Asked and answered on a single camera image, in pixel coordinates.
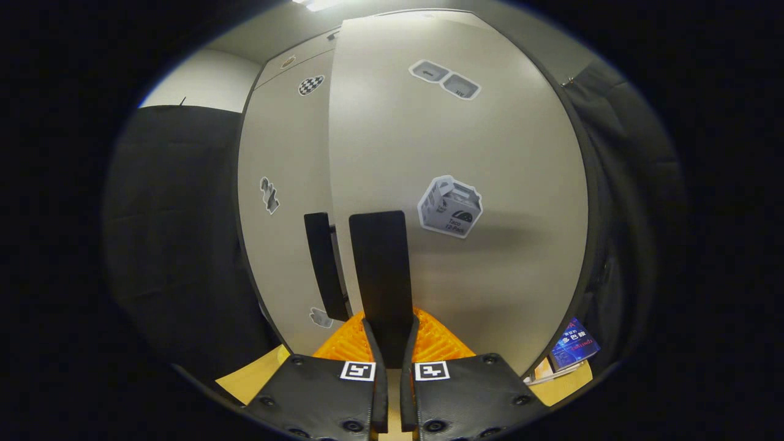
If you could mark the large ceiling light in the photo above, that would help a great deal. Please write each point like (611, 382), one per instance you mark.
(318, 4)

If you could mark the black backdrop cloth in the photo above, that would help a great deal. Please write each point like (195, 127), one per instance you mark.
(171, 233)

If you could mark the grey cabinet drawer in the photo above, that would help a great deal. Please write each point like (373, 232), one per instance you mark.
(312, 52)

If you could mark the grey shoe cabinet door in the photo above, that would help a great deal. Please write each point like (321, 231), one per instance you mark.
(282, 153)
(520, 184)

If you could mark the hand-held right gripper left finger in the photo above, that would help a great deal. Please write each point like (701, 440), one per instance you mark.
(381, 398)

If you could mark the blue book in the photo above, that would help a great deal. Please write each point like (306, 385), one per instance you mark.
(576, 346)

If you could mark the grey double-door shoe cabinet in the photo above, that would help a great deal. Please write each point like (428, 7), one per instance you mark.
(595, 202)

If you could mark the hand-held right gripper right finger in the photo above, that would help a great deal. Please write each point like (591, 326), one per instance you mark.
(408, 398)

